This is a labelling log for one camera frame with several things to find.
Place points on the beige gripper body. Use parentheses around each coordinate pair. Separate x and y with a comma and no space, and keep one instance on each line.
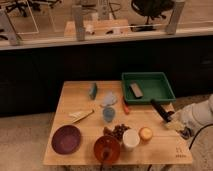
(175,123)

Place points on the black handled brush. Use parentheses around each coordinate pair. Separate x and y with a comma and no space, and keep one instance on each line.
(161,111)

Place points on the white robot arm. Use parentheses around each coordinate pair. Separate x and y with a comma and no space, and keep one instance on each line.
(193,116)

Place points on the green plastic tray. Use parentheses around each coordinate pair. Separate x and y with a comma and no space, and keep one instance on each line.
(153,85)

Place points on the white cup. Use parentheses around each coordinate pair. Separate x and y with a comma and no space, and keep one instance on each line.
(131,139)

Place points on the red marker pen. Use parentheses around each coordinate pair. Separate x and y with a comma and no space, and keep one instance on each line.
(125,106)

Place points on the grey block in tray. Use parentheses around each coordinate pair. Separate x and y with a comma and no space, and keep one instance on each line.
(136,90)

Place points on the blue glass cup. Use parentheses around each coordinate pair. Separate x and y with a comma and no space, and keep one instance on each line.
(108,114)

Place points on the crumpled clear plastic bag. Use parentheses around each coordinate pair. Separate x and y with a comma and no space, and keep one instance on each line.
(109,99)

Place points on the orange bowl with spoon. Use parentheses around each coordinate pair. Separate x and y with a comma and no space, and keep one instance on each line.
(107,150)

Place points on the wooden flat spatula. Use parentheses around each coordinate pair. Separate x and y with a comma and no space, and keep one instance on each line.
(79,115)

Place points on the black office chair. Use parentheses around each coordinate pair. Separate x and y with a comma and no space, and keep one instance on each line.
(152,9)

